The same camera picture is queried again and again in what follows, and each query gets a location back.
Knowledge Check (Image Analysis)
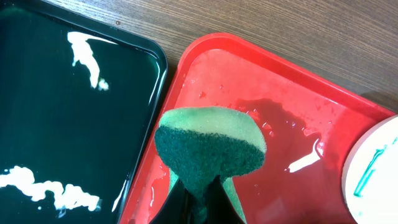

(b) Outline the black tray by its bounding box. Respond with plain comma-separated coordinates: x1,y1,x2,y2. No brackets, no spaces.
1,1,169,223

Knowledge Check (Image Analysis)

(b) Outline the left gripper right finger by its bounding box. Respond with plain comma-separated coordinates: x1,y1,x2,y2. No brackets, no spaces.
205,176,244,224

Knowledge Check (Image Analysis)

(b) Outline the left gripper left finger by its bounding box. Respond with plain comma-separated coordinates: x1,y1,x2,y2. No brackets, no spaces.
150,179,202,224

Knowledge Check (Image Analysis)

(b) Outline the red tray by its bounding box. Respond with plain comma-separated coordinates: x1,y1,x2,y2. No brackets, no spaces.
118,32,396,224

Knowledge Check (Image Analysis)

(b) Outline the green yellow sponge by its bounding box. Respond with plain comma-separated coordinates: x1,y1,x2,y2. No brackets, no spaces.
154,106,267,223

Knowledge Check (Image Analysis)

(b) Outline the plate with green stain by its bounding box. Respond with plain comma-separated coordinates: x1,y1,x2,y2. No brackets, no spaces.
341,115,397,224

